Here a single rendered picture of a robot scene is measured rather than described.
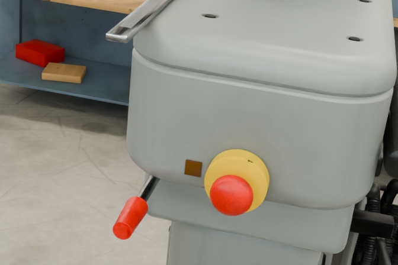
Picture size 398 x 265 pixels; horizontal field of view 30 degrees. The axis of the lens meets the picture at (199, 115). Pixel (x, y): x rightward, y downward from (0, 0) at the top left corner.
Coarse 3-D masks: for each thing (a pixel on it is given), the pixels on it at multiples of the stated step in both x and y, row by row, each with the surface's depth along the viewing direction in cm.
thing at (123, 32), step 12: (156, 0) 75; (168, 0) 77; (132, 12) 70; (144, 12) 71; (156, 12) 72; (120, 24) 66; (132, 24) 67; (144, 24) 68; (108, 36) 64; (120, 36) 64; (132, 36) 65
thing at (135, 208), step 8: (152, 176) 81; (152, 184) 80; (144, 192) 78; (128, 200) 76; (136, 200) 75; (144, 200) 76; (128, 208) 74; (136, 208) 74; (144, 208) 75; (120, 216) 72; (128, 216) 72; (136, 216) 73; (120, 224) 71; (128, 224) 71; (136, 224) 73; (120, 232) 71; (128, 232) 71
